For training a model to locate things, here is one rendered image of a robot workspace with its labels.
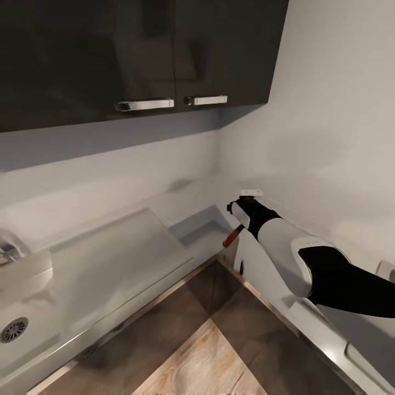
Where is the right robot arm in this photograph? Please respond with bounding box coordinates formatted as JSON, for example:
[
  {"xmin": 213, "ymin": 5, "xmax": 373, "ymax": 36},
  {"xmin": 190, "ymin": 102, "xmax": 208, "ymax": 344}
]
[{"xmin": 227, "ymin": 189, "xmax": 395, "ymax": 389}]

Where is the parer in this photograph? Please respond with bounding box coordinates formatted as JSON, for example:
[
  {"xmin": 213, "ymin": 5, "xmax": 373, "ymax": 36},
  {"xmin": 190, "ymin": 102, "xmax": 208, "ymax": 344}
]
[{"xmin": 223, "ymin": 224, "xmax": 244, "ymax": 246}]

